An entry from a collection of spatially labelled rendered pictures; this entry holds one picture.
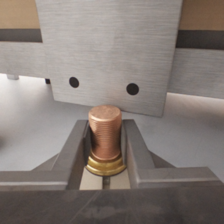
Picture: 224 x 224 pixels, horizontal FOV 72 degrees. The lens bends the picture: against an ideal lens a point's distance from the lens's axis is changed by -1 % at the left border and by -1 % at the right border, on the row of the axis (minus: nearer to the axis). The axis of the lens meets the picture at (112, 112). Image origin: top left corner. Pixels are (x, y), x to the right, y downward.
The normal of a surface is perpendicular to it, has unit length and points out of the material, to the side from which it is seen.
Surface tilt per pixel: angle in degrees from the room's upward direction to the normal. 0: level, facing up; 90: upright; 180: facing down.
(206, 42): 90
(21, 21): 90
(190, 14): 90
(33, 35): 90
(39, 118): 180
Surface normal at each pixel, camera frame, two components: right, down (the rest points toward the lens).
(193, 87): -0.32, 0.47
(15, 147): 0.00, -0.87
